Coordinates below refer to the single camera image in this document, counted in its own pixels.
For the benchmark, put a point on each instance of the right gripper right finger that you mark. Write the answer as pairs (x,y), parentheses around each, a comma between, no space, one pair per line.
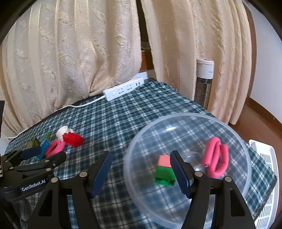
(230,210)

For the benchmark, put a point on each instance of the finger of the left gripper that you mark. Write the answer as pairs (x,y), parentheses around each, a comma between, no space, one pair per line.
(31,152)

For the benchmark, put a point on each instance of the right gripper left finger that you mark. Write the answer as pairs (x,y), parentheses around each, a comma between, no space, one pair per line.
(52,209)

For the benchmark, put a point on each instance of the dark green soap box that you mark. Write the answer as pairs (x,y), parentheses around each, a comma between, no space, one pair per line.
(32,143)

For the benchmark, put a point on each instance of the white plastic cap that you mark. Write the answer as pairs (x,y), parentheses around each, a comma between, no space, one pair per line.
(63,130)

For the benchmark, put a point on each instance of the red toy brick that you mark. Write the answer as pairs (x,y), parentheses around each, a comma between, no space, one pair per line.
(73,139)

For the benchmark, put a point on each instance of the pink foam hair roller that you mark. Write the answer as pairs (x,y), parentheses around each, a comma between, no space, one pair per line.
(215,158)

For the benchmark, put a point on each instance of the blue white medicine box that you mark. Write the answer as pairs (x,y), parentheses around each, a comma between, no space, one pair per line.
(45,145)

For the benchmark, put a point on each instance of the white plastic basket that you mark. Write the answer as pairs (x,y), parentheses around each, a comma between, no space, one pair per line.
(263,194)

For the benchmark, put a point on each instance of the clear plastic bowl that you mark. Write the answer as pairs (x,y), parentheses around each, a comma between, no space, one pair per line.
(165,205)

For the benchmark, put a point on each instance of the pink green toy brick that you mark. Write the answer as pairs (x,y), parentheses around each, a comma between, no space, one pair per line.
(164,174)

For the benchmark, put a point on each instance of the blue plaid bedsheet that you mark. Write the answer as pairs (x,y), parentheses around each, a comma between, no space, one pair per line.
(111,126)

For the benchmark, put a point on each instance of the white power strip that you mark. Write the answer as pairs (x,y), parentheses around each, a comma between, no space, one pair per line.
(122,89)

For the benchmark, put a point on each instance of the left cream curtain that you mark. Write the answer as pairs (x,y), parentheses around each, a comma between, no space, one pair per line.
(61,52)

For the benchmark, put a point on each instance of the cream curtain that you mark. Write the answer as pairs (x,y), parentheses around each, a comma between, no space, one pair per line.
(61,52)
(180,32)

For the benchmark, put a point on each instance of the white tower heater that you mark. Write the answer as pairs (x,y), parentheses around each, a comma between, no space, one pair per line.
(205,73)

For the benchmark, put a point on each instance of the right cream curtain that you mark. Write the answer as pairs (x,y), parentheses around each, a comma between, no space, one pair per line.
(180,32)

